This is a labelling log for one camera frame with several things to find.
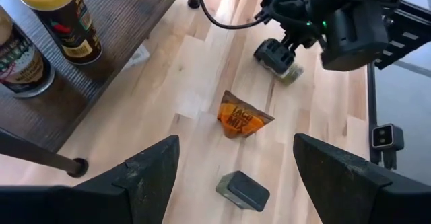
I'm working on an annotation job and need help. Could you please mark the black-lid thyme spice jar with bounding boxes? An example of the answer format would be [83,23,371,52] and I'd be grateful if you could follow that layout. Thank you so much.
[275,62,304,86]

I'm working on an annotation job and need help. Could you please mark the dark wood metal shelf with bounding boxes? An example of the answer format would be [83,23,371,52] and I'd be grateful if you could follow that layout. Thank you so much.
[0,0,203,178]

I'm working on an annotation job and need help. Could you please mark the small white card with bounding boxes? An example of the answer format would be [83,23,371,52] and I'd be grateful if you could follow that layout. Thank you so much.
[123,44,151,71]

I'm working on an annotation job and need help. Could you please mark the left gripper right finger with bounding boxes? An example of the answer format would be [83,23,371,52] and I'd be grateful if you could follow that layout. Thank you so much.
[292,133,431,224]

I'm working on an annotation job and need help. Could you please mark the yellow-lid dark spice jar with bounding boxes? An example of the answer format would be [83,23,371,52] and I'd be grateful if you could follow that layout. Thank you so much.
[11,0,104,66]

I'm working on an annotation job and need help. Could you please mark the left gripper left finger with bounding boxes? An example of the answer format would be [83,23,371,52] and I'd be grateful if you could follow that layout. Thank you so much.
[0,135,181,224]

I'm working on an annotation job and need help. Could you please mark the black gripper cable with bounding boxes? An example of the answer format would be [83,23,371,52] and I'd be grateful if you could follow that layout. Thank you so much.
[197,0,270,30]

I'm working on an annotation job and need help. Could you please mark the black metal table frame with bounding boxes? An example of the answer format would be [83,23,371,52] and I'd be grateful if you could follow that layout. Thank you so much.
[366,0,431,171]

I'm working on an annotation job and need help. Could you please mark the tan-lid sesame seasoning jar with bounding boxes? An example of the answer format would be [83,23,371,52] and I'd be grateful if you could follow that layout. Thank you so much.
[0,7,55,99]

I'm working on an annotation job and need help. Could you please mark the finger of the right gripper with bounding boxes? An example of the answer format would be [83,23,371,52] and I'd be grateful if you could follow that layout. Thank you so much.
[253,38,298,75]

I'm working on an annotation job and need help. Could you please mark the green spice tin black lid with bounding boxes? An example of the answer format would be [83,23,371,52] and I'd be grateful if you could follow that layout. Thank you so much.
[215,170,271,213]

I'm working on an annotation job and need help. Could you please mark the taco mix seasoning packet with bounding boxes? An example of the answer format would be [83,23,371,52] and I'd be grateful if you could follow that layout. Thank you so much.
[217,89,275,139]

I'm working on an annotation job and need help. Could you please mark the small black table camera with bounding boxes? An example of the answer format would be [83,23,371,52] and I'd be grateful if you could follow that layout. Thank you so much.
[371,123,405,170]

